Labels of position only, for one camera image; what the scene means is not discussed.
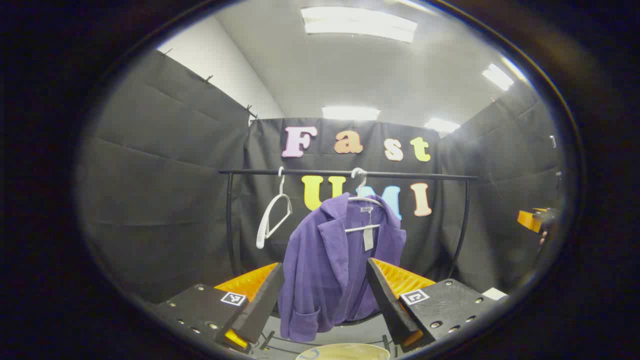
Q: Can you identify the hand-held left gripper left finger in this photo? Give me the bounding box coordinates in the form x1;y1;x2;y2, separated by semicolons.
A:
149;262;286;353

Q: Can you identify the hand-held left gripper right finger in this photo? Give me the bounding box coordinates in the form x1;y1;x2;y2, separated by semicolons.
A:
366;257;501;351

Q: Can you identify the beige laundry hamper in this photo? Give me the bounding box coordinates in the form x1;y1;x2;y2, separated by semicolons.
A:
295;343;391;360

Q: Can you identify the purple knit jacket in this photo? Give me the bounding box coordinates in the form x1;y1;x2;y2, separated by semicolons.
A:
277;192;408;343

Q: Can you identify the white plastic hanger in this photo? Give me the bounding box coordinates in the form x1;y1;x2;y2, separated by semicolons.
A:
344;167;386;235
256;166;293;250

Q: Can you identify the black clothes rack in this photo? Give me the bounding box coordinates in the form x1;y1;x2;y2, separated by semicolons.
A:
218;168;479;358

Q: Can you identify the black backdrop cloth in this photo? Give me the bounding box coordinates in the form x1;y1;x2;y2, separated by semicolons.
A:
77;50;566;306

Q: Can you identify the long ceiling light panel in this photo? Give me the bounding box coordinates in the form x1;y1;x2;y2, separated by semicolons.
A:
301;6;418;43

